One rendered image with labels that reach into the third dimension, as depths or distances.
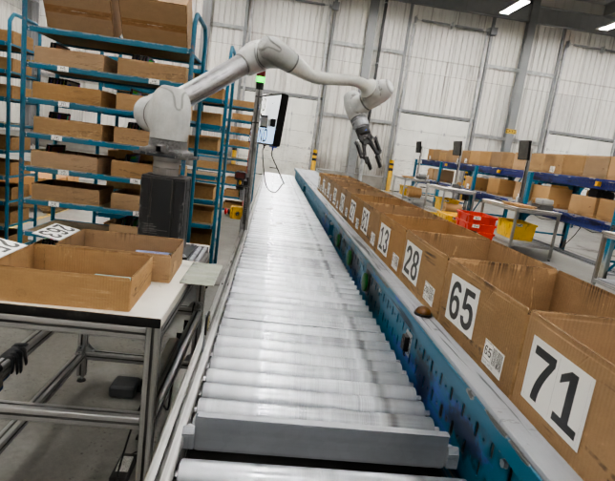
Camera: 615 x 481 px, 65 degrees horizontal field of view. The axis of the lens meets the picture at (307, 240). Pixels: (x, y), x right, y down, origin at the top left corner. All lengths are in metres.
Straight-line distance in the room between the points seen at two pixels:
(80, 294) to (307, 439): 0.81
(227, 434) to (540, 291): 0.85
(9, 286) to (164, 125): 0.89
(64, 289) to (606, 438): 1.28
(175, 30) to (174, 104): 1.25
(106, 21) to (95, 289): 2.21
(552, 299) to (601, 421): 0.66
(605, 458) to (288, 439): 0.50
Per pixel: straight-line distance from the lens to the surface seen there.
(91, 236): 2.07
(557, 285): 1.39
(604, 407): 0.77
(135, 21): 3.34
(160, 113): 2.09
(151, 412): 1.56
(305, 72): 2.49
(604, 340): 1.01
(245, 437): 0.96
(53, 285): 1.51
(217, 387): 1.09
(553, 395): 0.85
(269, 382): 1.15
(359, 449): 0.98
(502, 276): 1.33
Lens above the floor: 1.27
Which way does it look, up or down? 11 degrees down
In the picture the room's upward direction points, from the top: 8 degrees clockwise
